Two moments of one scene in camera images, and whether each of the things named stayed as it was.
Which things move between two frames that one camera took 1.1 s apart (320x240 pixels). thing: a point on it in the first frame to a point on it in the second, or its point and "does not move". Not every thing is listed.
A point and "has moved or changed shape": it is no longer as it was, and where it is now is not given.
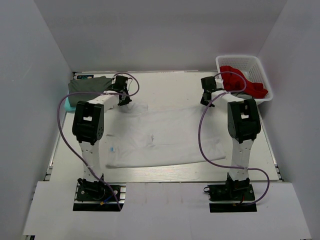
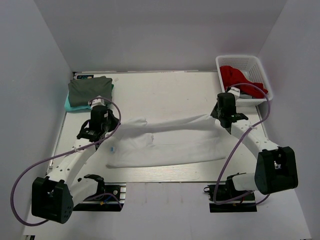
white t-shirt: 135,135 has moved or changed shape
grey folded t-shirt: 93,84 does not move
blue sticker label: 84,76 does not move
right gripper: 204,102 to 214,113
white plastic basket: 250,66 does not move
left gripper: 127,100 to 115,120
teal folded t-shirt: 67,106 does not move
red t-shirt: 232,81 does not move
